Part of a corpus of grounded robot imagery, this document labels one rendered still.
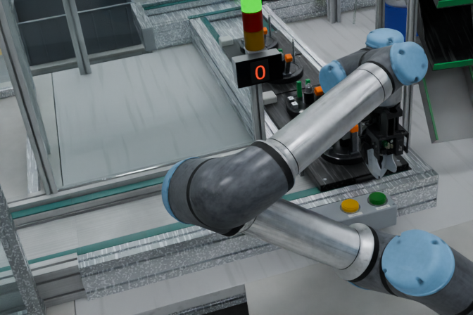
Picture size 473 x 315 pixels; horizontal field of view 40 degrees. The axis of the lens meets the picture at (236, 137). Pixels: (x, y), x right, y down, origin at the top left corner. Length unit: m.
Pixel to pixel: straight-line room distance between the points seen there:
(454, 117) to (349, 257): 0.64
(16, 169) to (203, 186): 1.18
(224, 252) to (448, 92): 0.72
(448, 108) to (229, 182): 0.92
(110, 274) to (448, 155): 1.00
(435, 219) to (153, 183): 0.73
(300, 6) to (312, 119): 1.81
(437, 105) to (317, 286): 0.59
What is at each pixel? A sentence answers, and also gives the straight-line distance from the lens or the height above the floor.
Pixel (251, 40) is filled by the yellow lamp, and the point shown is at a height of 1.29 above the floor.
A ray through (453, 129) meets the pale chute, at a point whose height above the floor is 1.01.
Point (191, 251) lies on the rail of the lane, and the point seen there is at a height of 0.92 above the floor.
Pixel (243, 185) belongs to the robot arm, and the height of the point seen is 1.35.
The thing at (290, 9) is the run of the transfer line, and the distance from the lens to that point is 2.82.
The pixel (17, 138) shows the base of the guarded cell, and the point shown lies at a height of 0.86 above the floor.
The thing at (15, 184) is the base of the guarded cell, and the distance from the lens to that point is 2.03.
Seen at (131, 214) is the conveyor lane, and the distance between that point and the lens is 1.68.
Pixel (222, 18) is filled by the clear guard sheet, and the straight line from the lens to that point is 1.62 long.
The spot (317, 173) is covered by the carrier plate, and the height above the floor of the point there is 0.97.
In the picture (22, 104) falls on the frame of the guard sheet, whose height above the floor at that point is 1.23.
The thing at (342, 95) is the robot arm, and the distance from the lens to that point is 1.09.
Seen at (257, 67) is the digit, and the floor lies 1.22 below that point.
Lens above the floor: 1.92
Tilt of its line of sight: 32 degrees down
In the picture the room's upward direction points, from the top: 6 degrees counter-clockwise
